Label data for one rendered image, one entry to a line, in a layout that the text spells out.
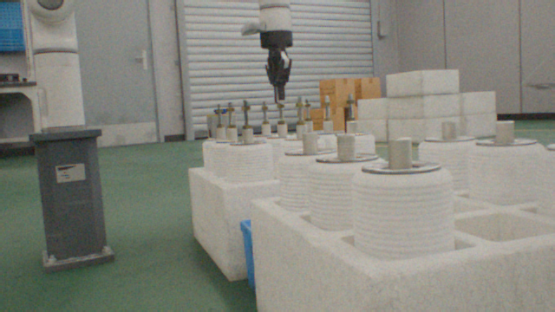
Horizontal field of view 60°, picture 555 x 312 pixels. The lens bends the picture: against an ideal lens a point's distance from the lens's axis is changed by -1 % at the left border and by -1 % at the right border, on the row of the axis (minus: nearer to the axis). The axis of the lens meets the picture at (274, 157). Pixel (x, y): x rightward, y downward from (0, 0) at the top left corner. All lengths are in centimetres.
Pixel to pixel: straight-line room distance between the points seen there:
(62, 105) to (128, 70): 513
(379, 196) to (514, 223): 22
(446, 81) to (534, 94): 292
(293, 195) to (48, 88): 67
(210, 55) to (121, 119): 141
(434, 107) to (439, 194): 338
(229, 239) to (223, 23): 586
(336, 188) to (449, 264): 17
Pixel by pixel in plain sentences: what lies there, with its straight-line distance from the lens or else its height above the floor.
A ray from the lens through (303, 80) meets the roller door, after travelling 711.
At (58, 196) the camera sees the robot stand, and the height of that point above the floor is 16.
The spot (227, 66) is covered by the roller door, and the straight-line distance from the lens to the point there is 658.
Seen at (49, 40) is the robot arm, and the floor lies 50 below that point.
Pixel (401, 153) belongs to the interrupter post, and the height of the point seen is 27.
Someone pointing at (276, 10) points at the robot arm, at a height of 53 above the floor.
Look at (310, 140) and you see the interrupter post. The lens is 68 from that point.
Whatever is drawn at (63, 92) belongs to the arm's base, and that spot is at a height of 38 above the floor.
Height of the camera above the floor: 32
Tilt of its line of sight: 6 degrees down
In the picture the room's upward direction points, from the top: 4 degrees counter-clockwise
